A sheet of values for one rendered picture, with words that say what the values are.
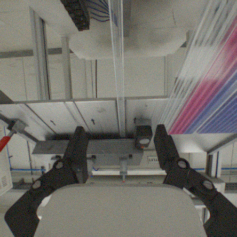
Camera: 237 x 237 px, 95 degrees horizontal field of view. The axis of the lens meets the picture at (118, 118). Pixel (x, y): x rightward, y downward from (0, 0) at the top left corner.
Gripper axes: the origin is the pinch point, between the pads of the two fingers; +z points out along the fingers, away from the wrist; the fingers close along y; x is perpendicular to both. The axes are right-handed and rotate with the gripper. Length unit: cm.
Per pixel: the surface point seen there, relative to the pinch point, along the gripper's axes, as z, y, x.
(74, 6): 39.7, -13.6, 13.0
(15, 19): 152, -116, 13
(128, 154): 8.4, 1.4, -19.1
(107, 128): 13.5, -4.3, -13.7
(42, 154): 8.5, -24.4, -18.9
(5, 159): 36, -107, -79
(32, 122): 12.7, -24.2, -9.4
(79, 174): -2.0, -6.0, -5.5
